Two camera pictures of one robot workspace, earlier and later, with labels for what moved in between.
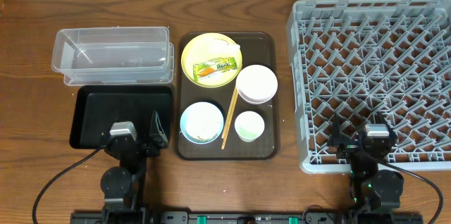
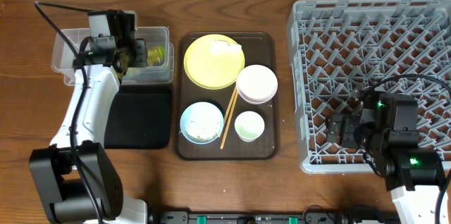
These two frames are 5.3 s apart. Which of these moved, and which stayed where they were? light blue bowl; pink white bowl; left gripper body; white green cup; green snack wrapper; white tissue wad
Moved: green snack wrapper; left gripper body
Stayed: light blue bowl; white green cup; white tissue wad; pink white bowl
